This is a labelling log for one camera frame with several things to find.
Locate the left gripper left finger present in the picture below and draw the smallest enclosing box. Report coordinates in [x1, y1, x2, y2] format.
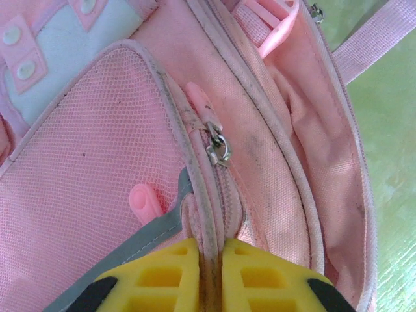
[44, 238, 201, 312]

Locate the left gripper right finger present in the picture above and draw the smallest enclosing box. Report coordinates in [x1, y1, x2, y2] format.
[222, 238, 358, 312]

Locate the pink school backpack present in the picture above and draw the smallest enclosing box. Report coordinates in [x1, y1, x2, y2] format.
[0, 0, 416, 312]

